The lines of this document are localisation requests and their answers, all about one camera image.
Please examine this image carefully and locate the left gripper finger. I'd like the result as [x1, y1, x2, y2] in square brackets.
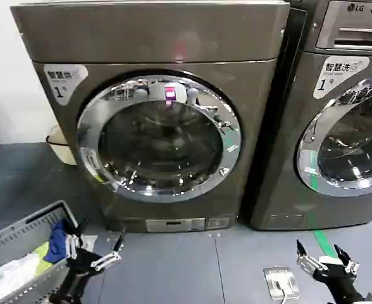
[63, 216, 90, 258]
[90, 225, 127, 272]

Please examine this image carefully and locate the grey slatted plastic laundry basket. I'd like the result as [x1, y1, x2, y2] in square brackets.
[0, 199, 86, 304]

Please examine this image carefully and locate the white garment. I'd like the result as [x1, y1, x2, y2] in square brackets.
[0, 253, 48, 303]

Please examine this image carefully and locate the yellow-green garment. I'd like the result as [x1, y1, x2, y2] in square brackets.
[30, 241, 56, 277]

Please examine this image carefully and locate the round glass dryer door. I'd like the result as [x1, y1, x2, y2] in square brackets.
[75, 70, 242, 203]

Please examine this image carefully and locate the cream plastic bin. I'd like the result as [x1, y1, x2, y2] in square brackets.
[46, 123, 78, 167]

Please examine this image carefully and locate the green floor tape strip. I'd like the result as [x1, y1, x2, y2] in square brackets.
[312, 230, 341, 258]

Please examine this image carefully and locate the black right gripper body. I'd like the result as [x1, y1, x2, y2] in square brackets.
[312, 261, 366, 303]

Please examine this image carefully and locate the grey washer with drawer panel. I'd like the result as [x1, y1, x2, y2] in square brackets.
[249, 0, 372, 231]

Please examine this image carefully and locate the white power cable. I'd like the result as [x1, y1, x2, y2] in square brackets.
[275, 280, 293, 304]

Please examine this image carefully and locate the blue garment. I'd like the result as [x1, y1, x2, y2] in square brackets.
[43, 220, 72, 263]

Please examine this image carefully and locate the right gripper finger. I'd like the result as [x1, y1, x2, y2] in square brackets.
[295, 239, 321, 272]
[333, 244, 361, 274]

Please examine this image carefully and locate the silver floor socket plate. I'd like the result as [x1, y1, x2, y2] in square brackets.
[263, 267, 301, 300]

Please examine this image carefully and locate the round glass washer door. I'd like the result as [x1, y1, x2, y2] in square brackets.
[296, 70, 372, 198]

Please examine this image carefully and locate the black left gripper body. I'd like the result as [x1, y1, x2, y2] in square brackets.
[51, 248, 104, 304]

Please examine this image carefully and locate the grey dryer with number sticker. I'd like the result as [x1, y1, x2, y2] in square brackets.
[10, 0, 291, 234]

